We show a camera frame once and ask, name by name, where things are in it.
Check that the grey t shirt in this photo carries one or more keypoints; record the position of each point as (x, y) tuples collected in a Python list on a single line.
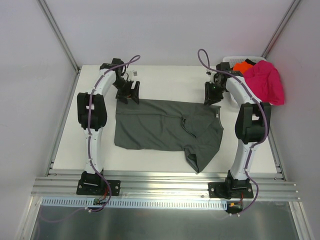
[(192, 128)]

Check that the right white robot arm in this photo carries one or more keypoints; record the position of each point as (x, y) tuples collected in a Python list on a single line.
[(251, 129)]

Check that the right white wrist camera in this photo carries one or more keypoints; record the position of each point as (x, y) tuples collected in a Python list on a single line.
[(211, 75)]

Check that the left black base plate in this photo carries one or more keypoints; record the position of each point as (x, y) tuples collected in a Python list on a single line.
[(90, 189)]

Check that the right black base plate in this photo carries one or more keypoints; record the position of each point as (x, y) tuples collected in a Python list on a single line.
[(226, 191)]

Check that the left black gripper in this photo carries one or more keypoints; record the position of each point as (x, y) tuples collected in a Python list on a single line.
[(127, 89)]

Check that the white plastic laundry basket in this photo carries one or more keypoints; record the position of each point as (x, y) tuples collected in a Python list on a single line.
[(239, 91)]

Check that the orange t shirt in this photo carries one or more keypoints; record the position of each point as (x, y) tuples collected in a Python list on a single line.
[(242, 67)]

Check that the aluminium mounting rail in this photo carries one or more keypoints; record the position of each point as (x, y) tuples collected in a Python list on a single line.
[(165, 185)]

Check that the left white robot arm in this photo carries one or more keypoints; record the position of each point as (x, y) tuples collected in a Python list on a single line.
[(92, 116)]

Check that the left aluminium corner post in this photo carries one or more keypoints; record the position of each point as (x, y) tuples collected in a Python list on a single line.
[(58, 33)]

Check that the white slotted cable duct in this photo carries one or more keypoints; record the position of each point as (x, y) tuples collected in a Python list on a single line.
[(134, 203)]

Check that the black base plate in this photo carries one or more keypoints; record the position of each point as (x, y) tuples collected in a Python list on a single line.
[(226, 191), (90, 189)]

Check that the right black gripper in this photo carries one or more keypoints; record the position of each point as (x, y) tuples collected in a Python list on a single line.
[(213, 91)]

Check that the aluminium corner post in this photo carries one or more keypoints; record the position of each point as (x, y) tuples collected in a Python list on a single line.
[(58, 33), (293, 7)]

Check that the pink t shirt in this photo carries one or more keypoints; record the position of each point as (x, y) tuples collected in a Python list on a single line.
[(265, 82)]

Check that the right aluminium corner post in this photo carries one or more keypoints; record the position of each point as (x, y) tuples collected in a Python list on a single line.
[(293, 7)]

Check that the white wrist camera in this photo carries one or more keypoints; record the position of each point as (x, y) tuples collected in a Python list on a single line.
[(211, 75), (132, 74)]

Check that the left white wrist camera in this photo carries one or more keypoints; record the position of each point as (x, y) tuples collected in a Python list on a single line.
[(132, 74)]

